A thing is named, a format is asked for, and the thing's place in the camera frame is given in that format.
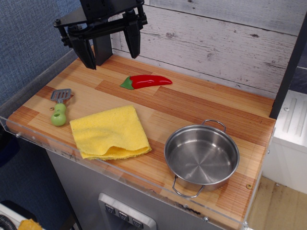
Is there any red toy chili pepper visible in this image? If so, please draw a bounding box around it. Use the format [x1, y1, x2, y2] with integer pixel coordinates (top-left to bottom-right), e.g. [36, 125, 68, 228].
[120, 75, 173, 90]

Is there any silver dispenser button panel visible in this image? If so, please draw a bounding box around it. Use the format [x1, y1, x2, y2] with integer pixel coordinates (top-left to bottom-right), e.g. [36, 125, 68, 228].
[98, 193, 157, 230]

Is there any black vertical post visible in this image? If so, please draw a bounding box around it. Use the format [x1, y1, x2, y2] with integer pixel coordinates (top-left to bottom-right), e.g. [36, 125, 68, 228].
[269, 14, 307, 119]
[93, 35, 113, 66]

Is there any green handled toy spatula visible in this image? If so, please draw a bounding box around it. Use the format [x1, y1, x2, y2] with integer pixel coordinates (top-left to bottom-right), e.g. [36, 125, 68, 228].
[50, 89, 71, 127]

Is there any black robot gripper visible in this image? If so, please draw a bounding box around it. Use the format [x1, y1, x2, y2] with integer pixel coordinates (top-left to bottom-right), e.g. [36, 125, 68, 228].
[53, 0, 147, 70]

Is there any black vertical post right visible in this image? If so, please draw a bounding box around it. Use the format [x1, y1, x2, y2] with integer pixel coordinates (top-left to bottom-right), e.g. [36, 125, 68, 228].
[269, 14, 307, 119]

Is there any black vertical post left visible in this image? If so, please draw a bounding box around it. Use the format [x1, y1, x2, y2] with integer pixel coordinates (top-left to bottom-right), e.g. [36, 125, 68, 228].
[93, 35, 113, 66]

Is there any silver toy fridge cabinet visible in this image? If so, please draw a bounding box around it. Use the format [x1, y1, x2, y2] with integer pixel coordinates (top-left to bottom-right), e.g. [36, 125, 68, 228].
[47, 151, 220, 230]

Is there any yellow cloth bottom corner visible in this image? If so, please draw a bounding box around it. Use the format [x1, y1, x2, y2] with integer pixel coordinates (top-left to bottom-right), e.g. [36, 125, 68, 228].
[17, 219, 43, 230]

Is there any steel pot with handles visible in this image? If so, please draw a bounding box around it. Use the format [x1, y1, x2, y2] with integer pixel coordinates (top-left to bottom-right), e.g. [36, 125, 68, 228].
[164, 119, 240, 198]

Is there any yellow folded towel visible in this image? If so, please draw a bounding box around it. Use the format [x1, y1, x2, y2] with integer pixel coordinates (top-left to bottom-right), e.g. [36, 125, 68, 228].
[70, 105, 152, 161]

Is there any clear acrylic table guard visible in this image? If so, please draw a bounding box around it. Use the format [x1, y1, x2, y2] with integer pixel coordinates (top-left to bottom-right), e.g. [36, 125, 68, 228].
[0, 54, 275, 230]

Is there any white ribbed appliance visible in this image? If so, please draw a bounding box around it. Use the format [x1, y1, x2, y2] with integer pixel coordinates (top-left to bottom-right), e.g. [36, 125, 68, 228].
[262, 90, 307, 193]

